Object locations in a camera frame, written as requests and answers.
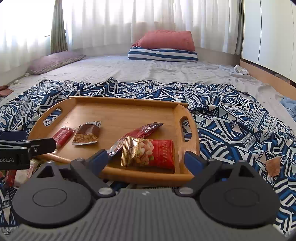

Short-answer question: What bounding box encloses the red mixed nuts packet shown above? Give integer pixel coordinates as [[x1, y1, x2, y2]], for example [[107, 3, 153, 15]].
[[121, 136, 175, 171]]

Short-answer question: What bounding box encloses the red silver snack bar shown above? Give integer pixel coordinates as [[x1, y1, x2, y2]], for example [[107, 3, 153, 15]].
[[107, 122, 163, 157]]

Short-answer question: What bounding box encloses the blue white patterned blanket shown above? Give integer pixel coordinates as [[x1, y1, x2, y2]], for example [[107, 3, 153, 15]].
[[1, 78, 295, 235]]

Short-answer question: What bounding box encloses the red candy bar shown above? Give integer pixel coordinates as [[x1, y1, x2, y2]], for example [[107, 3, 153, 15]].
[[53, 126, 76, 150]]

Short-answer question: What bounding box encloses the purple cushion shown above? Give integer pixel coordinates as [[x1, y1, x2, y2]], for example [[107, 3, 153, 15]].
[[26, 51, 85, 75]]

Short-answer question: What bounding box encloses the green drape curtain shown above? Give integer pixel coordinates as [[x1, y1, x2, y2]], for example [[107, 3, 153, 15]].
[[50, 0, 68, 54]]

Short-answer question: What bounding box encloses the red pillow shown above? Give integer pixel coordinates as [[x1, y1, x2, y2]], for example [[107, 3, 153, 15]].
[[133, 30, 196, 52]]

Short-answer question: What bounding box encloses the red Biscoff packet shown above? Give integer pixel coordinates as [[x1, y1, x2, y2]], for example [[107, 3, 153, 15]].
[[4, 170, 17, 188]]

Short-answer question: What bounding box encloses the brown almond snack packet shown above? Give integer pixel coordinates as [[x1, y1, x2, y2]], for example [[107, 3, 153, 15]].
[[72, 121, 101, 146]]

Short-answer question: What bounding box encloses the white sheer curtain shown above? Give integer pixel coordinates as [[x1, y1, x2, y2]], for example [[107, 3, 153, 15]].
[[1, 1, 243, 73]]

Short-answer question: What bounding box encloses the brown cloth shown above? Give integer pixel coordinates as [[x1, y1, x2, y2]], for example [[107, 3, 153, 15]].
[[0, 85, 13, 97]]

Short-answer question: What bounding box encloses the wooden serving tray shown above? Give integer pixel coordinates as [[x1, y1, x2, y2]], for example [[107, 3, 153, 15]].
[[29, 96, 200, 186]]

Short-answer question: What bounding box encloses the blue white striped pillow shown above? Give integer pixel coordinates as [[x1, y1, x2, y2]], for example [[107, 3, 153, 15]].
[[128, 46, 199, 62]]

